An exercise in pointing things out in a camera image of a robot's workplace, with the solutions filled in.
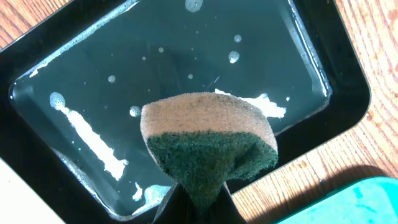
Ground black water tray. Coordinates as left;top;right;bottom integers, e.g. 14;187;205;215
1;1;370;223

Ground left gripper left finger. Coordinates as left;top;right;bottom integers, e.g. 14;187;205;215
152;183;198;224

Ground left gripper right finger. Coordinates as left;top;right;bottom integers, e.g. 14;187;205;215
211;182;247;224

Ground teal plastic tray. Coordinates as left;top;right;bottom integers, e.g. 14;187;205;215
279;177;397;224

